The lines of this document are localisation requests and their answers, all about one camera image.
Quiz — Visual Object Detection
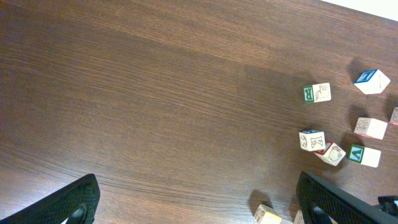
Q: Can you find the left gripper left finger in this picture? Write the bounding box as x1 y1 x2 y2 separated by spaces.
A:
1 174 100 224

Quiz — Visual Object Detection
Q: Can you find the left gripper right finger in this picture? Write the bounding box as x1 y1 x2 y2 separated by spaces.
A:
296 172 397 224

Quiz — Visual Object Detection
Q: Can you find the yellow blue wooden block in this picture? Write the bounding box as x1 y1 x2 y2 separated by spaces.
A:
294 210 305 224

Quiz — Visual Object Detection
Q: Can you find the yellow O wooden block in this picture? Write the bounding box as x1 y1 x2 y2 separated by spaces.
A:
254 204 282 224

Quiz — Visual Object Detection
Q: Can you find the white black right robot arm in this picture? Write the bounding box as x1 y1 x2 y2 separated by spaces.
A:
377 195 398 217

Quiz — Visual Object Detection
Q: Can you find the tilted red-sided wooden block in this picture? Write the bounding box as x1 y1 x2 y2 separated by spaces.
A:
313 141 346 166

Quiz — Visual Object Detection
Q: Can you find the green A wooden block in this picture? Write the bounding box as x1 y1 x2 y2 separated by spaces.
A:
348 144 381 168

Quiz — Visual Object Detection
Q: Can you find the K wooden block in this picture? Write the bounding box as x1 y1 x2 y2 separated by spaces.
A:
299 129 326 151

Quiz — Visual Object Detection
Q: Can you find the middle red wooden block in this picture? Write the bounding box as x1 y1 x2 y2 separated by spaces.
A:
354 117 387 140

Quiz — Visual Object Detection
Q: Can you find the far right red block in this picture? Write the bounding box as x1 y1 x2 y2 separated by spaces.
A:
389 107 398 125

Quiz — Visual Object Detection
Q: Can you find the green R wooden block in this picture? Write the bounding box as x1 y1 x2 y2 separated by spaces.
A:
303 83 331 103

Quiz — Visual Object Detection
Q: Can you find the top wooden block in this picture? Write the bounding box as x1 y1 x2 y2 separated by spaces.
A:
354 69 391 95

